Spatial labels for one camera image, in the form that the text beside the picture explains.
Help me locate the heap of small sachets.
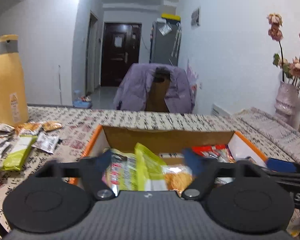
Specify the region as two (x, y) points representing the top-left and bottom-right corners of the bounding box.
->
(0, 124), (15, 155)

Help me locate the pink wall decoration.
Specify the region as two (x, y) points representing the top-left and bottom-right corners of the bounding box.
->
(187, 60), (203, 88)

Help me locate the red foil snack bag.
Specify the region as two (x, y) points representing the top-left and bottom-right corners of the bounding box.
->
(191, 144), (234, 164)

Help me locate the clear plastic bag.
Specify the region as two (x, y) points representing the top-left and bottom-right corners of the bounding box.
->
(159, 22), (172, 36)

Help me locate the striped foil snack packet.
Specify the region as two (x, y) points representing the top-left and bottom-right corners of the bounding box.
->
(104, 149), (140, 197)

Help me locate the framed wall picture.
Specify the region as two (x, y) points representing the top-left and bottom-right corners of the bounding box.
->
(191, 8), (200, 27)

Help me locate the purple padded jacket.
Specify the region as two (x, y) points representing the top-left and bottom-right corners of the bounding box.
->
(114, 63), (197, 113)

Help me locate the white black print packet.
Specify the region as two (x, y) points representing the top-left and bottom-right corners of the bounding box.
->
(31, 132), (59, 154)

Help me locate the yellow bottle with grey cap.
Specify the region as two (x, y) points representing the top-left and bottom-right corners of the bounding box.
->
(0, 34), (30, 128)

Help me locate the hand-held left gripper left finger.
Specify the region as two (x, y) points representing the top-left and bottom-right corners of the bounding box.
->
(36, 151), (115, 200)

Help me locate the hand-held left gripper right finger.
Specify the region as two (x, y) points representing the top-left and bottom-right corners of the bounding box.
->
(181, 148), (265, 200)

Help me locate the orange cracker packet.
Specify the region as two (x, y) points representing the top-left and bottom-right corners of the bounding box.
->
(42, 121), (63, 132)
(15, 122), (43, 135)

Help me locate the white folded umbrella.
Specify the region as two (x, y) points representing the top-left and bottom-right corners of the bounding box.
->
(171, 24), (182, 58)

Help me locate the wooden chair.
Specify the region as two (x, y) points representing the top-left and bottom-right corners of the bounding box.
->
(145, 66), (172, 112)

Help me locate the dried rose bouquet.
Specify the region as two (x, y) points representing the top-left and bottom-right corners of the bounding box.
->
(266, 12), (300, 87)

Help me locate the orange cardboard box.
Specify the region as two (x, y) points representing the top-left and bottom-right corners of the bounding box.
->
(69, 124), (269, 198)

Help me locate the yellow box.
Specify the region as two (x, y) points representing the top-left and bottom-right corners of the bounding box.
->
(161, 12), (181, 21)

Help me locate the green white bar packet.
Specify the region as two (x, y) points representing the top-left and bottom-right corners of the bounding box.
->
(2, 134), (38, 172)

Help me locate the dark entrance door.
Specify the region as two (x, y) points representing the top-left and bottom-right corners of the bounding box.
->
(100, 22), (142, 87)

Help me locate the blue pet bowl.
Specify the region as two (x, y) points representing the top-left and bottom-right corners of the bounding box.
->
(74, 90), (92, 108)

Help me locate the pink textured vase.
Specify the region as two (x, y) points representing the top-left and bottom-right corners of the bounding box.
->
(275, 81), (300, 123)

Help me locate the orange noodle snack packet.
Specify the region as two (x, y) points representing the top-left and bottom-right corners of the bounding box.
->
(164, 165), (194, 197)

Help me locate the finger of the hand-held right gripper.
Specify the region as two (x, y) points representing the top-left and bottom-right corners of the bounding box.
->
(267, 159), (300, 173)
(261, 169), (300, 185)

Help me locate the grey refrigerator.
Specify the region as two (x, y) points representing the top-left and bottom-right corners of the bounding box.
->
(149, 20), (182, 67)

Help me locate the lime green snack bag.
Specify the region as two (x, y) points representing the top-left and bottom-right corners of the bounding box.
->
(134, 142), (169, 192)

